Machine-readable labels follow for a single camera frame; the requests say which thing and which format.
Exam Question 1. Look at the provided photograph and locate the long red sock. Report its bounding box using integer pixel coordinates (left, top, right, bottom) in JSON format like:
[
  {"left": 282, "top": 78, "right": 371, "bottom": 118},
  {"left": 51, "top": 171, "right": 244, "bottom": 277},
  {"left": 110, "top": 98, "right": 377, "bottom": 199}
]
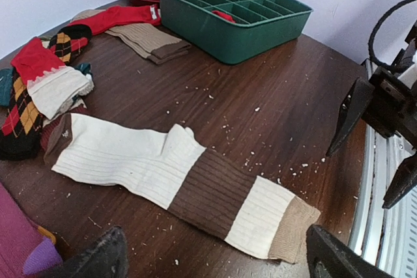
[{"left": 68, "top": 5, "right": 162, "bottom": 35}]

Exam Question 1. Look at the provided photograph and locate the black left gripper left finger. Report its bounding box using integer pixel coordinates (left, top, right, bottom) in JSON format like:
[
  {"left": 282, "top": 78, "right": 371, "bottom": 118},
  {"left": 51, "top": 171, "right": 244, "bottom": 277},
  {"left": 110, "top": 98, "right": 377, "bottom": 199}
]
[{"left": 45, "top": 226, "right": 128, "bottom": 277}]

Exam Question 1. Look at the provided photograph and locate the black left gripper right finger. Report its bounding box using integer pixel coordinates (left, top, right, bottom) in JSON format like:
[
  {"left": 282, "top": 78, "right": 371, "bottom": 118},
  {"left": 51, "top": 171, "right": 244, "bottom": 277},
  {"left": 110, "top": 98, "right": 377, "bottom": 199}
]
[{"left": 306, "top": 225, "right": 392, "bottom": 278}]

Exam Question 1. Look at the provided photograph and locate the black red yellow argyle sock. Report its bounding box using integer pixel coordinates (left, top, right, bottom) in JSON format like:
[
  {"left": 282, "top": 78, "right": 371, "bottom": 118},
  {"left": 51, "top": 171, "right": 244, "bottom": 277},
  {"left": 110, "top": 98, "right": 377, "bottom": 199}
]
[{"left": 1, "top": 25, "right": 92, "bottom": 161}]

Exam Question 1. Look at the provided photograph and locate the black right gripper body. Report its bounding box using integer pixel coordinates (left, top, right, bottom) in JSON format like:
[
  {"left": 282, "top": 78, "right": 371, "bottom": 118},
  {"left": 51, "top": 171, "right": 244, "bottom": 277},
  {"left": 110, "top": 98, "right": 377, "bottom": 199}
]
[{"left": 362, "top": 25, "right": 416, "bottom": 152}]

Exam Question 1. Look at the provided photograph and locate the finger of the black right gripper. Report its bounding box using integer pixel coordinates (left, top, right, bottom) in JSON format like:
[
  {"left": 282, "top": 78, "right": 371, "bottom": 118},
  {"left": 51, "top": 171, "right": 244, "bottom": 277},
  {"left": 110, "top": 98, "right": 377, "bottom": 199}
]
[
  {"left": 326, "top": 77, "right": 375, "bottom": 156},
  {"left": 382, "top": 155, "right": 416, "bottom": 209}
]

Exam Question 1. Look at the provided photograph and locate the tan and brown ribbed sock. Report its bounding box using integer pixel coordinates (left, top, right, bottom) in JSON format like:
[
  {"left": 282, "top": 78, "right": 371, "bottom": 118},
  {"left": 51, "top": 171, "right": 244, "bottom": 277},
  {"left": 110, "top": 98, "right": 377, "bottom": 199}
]
[{"left": 106, "top": 23, "right": 191, "bottom": 65}]

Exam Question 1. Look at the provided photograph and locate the rolled red sock in tray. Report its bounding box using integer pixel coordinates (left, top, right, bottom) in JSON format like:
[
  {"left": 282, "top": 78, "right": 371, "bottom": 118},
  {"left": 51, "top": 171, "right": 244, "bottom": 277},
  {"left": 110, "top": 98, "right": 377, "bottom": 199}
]
[{"left": 212, "top": 10, "right": 236, "bottom": 23}]

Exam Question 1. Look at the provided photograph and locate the green plastic divided organizer tray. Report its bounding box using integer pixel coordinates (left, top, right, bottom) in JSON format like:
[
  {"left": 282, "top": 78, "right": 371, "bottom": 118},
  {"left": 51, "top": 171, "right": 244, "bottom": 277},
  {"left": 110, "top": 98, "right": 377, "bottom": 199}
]
[{"left": 160, "top": 0, "right": 313, "bottom": 64}]

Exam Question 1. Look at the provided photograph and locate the maroon sock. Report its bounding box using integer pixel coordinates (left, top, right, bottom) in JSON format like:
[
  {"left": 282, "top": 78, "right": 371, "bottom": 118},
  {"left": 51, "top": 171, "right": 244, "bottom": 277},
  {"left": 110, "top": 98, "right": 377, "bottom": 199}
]
[{"left": 40, "top": 100, "right": 88, "bottom": 151}]

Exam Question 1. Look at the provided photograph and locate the red and cream lace sock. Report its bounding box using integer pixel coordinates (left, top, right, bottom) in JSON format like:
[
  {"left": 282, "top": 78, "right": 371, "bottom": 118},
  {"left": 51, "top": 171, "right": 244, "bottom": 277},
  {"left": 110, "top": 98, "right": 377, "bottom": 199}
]
[{"left": 11, "top": 38, "right": 94, "bottom": 120}]

